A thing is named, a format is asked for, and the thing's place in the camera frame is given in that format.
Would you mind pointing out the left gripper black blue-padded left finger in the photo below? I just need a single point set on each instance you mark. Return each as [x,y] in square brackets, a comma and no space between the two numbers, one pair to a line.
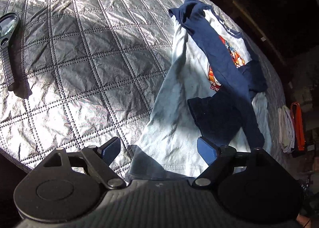
[98,160]

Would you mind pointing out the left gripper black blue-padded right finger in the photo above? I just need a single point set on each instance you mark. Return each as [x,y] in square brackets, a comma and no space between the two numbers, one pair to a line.
[221,160]

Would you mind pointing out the white and navy t-shirt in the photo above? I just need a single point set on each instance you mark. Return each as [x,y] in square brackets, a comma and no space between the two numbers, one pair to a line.
[215,88]

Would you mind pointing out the person's hand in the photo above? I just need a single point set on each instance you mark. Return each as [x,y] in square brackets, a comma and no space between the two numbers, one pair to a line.
[304,221]

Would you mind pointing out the white folded cloth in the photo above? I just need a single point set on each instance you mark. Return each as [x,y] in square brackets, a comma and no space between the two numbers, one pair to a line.
[286,130]

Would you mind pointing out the silver quilted bedspread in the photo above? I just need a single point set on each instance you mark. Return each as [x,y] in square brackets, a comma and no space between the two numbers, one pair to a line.
[89,70]

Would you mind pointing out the black magnifying glass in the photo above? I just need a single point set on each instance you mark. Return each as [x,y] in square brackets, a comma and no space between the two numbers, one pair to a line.
[9,25]

